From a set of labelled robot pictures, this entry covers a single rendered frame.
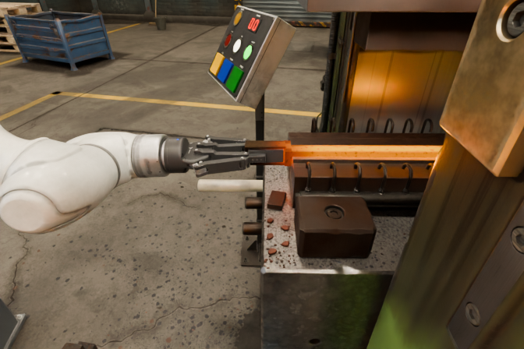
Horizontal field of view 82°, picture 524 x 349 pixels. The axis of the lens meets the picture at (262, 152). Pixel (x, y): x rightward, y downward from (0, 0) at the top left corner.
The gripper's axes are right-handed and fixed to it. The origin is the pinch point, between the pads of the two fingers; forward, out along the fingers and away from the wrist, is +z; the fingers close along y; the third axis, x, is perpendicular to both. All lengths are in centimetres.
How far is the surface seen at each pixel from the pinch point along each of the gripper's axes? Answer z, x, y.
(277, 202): 2.1, -7.1, 7.2
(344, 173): 14.7, -1.1, 6.2
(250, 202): -3.8, -11.5, 1.9
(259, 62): -2.1, 7.8, -40.0
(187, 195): -58, -97, -104
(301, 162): 7.0, -0.7, 2.7
